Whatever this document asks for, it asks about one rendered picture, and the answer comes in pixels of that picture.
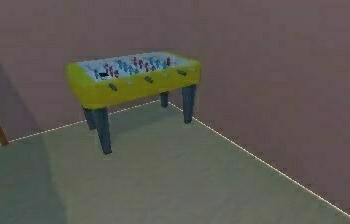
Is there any yellow table football table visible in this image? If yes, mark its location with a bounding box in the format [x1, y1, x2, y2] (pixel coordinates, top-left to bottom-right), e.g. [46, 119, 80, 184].
[65, 50, 203, 156]

